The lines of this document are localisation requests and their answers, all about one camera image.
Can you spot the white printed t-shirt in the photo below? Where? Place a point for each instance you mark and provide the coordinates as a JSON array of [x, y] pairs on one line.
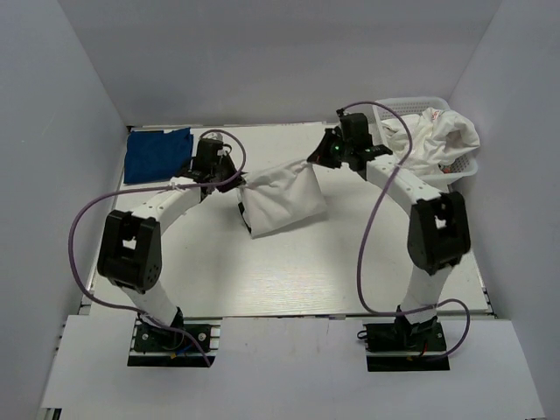
[[430, 140]]

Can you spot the white plastic basket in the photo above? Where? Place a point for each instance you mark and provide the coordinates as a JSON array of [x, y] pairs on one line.
[[397, 108]]

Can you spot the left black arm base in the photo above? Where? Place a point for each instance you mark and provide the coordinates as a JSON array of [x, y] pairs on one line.
[[152, 348]]

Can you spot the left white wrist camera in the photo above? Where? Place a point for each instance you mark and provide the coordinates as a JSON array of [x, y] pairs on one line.
[[216, 135]]

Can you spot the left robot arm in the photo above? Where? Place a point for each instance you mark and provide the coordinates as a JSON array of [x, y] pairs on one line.
[[131, 245]]

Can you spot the white green raglan t-shirt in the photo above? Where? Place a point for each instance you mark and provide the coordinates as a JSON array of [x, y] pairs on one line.
[[279, 197]]

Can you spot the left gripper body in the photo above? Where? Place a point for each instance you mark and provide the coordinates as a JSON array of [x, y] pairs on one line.
[[224, 169]]

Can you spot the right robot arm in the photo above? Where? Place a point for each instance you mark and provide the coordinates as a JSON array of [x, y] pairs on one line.
[[438, 234]]

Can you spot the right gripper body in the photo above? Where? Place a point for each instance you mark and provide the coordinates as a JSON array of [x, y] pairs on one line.
[[347, 150]]

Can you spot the folded blue t-shirt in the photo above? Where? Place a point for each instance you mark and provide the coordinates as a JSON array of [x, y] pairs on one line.
[[153, 156]]

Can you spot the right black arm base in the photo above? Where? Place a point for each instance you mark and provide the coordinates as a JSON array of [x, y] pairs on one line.
[[385, 353]]

